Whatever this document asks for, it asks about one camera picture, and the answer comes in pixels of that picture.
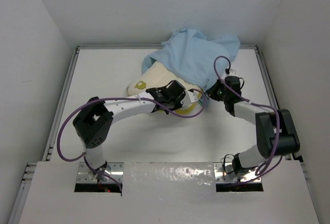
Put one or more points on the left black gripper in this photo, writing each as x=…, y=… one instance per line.
x=179, y=98

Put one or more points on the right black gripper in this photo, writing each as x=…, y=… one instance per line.
x=211, y=91

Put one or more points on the cream memory foam pillow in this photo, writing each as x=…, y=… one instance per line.
x=156, y=76

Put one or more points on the light blue pillowcase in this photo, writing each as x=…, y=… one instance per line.
x=189, y=55

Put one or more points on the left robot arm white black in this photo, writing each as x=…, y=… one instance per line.
x=92, y=124

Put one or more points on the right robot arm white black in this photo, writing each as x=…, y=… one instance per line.
x=276, y=135

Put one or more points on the white front cover board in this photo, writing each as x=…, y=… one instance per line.
x=167, y=193

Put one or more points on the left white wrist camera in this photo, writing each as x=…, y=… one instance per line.
x=192, y=97

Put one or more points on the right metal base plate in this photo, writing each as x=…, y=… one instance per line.
x=224, y=174

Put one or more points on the metal base plate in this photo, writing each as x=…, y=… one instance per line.
x=224, y=174
x=86, y=176

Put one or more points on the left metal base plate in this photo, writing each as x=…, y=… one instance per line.
x=86, y=176

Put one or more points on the aluminium table frame rail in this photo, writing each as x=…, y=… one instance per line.
x=154, y=138

